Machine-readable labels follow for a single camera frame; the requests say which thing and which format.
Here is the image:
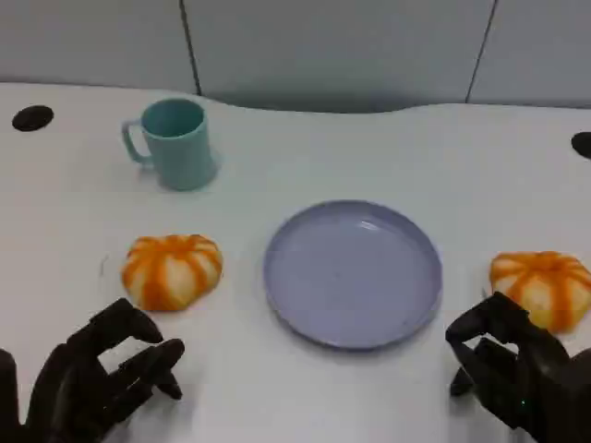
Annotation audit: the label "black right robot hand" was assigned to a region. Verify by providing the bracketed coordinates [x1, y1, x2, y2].
[444, 291, 591, 443]

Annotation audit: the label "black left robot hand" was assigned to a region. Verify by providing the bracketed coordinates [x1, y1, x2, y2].
[0, 297, 187, 443]

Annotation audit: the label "orange and white bread roll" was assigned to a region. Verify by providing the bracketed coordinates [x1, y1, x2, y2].
[120, 233, 224, 313]
[488, 250, 591, 333]

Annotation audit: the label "lilac plate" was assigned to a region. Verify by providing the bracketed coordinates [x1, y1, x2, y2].
[262, 199, 444, 353]

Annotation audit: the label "black round table grommet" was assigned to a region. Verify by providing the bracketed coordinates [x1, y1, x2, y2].
[570, 131, 591, 161]
[11, 105, 55, 133]

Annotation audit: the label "pale green mug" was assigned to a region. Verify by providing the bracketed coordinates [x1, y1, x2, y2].
[121, 97, 221, 192]

